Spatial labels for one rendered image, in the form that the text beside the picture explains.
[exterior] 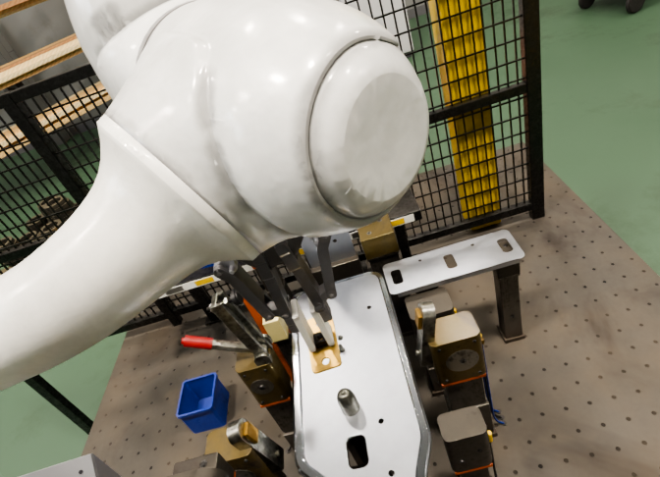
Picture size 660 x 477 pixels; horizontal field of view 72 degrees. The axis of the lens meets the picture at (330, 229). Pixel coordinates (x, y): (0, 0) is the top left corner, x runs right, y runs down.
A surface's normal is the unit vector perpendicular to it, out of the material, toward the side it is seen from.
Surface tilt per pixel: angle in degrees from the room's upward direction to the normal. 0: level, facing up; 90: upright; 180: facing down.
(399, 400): 0
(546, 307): 0
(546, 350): 0
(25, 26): 90
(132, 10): 88
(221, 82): 45
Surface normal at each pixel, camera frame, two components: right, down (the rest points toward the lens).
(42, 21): 0.08, 0.58
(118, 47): -0.51, 0.04
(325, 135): -0.12, 0.22
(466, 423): -0.29, -0.76
